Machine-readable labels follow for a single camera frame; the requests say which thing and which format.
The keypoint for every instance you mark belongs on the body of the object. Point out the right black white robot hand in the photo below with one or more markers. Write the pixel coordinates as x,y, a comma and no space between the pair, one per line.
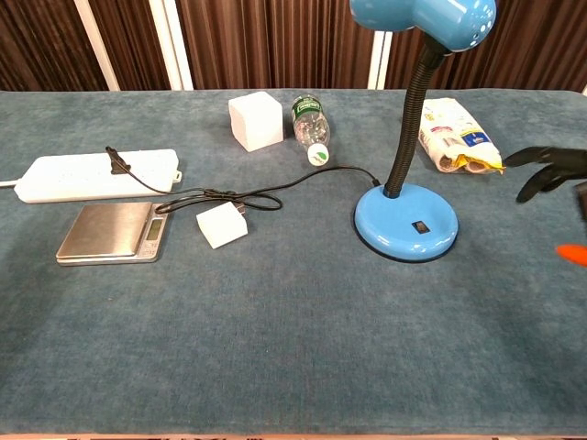
555,169

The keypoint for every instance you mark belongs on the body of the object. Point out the white power strip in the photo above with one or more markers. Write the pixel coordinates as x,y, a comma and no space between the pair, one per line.
91,176

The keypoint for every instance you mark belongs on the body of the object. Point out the white charger adapter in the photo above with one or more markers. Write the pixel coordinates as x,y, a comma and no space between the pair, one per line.
222,224

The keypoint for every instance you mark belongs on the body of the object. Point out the clear plastic water bottle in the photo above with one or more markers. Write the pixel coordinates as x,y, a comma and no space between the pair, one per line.
311,124

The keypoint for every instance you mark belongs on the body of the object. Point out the silver digital kitchen scale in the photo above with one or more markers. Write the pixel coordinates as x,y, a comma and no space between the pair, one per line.
105,229

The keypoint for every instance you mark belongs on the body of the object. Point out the dark brown pleated curtain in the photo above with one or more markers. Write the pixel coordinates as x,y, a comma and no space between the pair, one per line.
275,41

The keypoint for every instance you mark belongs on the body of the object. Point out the white wall pillar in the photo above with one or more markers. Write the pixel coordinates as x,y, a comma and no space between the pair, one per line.
379,62
172,46
98,46

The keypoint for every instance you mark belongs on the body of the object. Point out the pale pink cube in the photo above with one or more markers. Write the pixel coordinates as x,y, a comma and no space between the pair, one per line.
257,121

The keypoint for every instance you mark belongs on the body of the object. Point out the white yellow snack bag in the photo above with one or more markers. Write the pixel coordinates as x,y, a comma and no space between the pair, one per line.
451,137

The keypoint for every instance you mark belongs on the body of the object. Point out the blue desk lamp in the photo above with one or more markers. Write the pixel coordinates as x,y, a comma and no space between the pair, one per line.
403,220

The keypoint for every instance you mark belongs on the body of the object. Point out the teal blue table cloth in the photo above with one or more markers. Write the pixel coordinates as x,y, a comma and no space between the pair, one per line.
275,330

